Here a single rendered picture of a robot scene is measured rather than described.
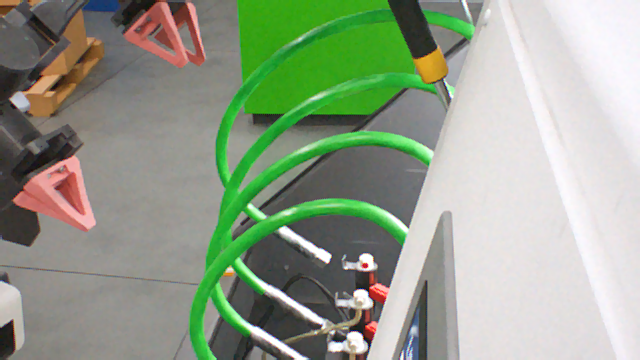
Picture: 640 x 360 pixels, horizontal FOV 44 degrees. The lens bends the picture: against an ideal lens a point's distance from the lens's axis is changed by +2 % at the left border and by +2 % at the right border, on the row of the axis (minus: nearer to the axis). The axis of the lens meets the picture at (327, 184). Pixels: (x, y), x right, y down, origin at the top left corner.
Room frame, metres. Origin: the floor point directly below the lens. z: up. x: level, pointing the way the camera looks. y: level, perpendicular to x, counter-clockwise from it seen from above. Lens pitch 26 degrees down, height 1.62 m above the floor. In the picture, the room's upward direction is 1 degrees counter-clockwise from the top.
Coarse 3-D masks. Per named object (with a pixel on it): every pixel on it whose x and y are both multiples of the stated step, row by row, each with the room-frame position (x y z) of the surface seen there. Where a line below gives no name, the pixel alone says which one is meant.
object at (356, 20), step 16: (352, 16) 0.82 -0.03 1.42; (368, 16) 0.82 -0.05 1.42; (384, 16) 0.82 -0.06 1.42; (432, 16) 0.81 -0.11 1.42; (448, 16) 0.81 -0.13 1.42; (320, 32) 0.82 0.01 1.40; (336, 32) 0.82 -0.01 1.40; (464, 32) 0.80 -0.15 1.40; (288, 48) 0.83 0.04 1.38; (272, 64) 0.83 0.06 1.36; (256, 80) 0.83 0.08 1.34; (240, 96) 0.84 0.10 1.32; (224, 128) 0.84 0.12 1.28; (224, 144) 0.84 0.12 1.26; (224, 160) 0.84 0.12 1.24; (224, 176) 0.84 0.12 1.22; (256, 208) 0.84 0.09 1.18
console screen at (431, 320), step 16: (448, 224) 0.31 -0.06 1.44; (432, 240) 0.33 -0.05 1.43; (448, 240) 0.30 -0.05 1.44; (432, 256) 0.31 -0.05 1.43; (448, 256) 0.28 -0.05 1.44; (432, 272) 0.30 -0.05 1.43; (448, 272) 0.27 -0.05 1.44; (416, 288) 0.33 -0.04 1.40; (432, 288) 0.29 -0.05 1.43; (448, 288) 0.26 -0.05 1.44; (416, 304) 0.31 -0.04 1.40; (432, 304) 0.27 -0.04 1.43; (448, 304) 0.25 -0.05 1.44; (416, 320) 0.29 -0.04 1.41; (432, 320) 0.26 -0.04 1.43; (448, 320) 0.24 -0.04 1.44; (400, 336) 0.33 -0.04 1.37; (416, 336) 0.28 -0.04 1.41; (432, 336) 0.25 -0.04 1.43; (448, 336) 0.23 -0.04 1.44; (400, 352) 0.31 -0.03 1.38; (416, 352) 0.27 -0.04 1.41; (432, 352) 0.24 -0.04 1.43; (448, 352) 0.22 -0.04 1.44
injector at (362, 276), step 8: (376, 264) 0.83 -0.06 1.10; (360, 272) 0.81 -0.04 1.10; (368, 272) 0.81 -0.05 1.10; (376, 272) 0.82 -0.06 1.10; (360, 280) 0.81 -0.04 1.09; (368, 280) 0.81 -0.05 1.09; (376, 280) 0.82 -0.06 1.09; (360, 288) 0.81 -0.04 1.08; (368, 288) 0.81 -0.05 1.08; (344, 296) 0.82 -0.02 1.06; (352, 296) 0.83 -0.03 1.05; (368, 296) 0.81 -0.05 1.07; (376, 304) 0.82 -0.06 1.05
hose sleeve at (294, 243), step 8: (280, 232) 0.83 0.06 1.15; (288, 232) 0.83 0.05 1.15; (288, 240) 0.83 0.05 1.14; (296, 240) 0.83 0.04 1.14; (304, 240) 0.83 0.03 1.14; (296, 248) 0.83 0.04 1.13; (304, 248) 0.83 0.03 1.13; (312, 248) 0.83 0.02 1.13; (304, 256) 0.83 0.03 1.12; (312, 256) 0.82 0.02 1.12
